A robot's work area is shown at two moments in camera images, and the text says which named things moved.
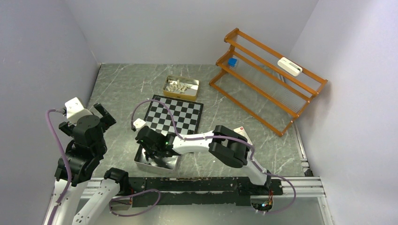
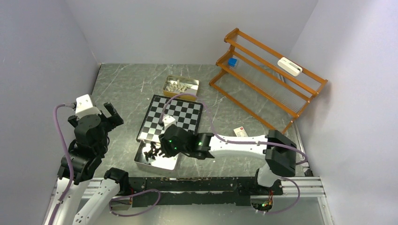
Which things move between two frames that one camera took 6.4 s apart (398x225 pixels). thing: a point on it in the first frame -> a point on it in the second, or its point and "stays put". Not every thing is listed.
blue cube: (232, 62) stays put
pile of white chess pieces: (180, 86) stays put
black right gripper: (149, 150) -> (165, 148)
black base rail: (161, 191) stays put
